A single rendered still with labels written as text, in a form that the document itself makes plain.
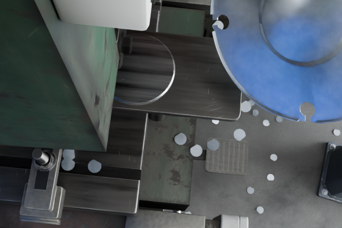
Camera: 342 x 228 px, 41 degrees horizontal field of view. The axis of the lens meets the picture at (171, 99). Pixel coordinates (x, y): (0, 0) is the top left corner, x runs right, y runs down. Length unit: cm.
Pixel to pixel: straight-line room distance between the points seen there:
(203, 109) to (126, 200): 20
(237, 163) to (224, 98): 63
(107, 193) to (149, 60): 23
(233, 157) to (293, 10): 78
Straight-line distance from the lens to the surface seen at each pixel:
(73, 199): 79
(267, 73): 69
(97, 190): 79
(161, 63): 75
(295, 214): 155
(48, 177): 75
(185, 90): 75
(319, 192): 157
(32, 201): 75
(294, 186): 156
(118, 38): 57
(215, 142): 86
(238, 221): 87
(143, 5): 19
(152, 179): 85
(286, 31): 65
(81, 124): 34
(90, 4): 19
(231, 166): 136
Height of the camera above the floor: 148
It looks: 72 degrees down
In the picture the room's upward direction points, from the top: 7 degrees clockwise
